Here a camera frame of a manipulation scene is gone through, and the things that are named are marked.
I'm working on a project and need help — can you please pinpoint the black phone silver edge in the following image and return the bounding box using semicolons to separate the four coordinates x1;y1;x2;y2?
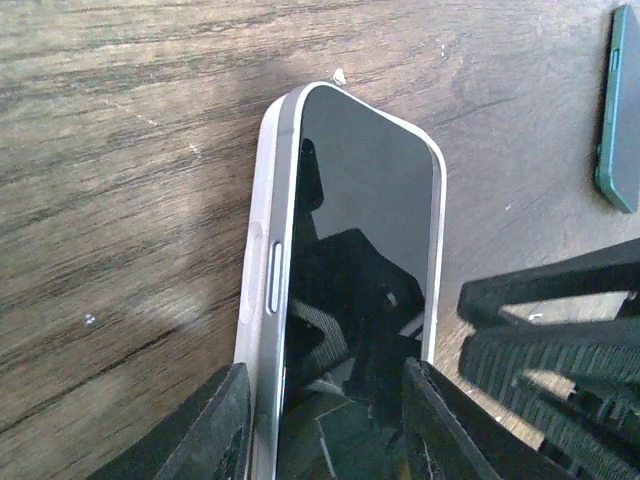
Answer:
254;85;441;480

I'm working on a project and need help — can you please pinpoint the beige phone case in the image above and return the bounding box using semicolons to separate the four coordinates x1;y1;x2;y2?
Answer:
233;82;447;480

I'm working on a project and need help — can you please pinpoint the black phone teal edge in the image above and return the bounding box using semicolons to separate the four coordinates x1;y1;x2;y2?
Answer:
595;4;639;214

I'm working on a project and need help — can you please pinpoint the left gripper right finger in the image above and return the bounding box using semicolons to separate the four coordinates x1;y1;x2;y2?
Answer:
402;358;570;479

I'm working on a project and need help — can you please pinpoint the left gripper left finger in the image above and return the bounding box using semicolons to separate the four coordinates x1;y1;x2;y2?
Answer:
90;363;251;479

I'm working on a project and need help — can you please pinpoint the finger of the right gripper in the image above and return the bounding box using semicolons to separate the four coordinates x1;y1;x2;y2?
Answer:
457;239;639;328
459;319;639;479

